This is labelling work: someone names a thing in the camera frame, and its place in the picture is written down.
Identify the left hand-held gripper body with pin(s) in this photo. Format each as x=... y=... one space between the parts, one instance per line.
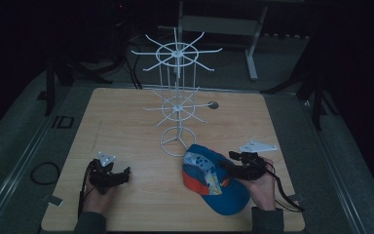
x=103 y=174

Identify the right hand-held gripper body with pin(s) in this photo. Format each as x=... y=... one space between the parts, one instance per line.
x=251 y=162

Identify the blue and orange cap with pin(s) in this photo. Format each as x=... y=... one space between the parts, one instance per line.
x=207 y=182

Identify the person's left hand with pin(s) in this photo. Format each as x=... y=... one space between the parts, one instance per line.
x=98 y=201

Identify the person's right hand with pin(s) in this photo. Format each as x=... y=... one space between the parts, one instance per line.
x=263 y=191

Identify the grey round table grommet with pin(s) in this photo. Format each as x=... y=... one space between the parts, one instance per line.
x=213 y=105

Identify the dark rectangular floor plate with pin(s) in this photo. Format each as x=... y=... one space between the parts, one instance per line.
x=63 y=122

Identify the black metal stand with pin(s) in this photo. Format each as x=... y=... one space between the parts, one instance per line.
x=318 y=97
x=49 y=87

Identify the grey metal corner bracket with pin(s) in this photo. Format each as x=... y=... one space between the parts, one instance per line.
x=297 y=197
x=53 y=200

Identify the white metal frame desk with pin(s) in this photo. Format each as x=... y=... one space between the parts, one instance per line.
x=219 y=25

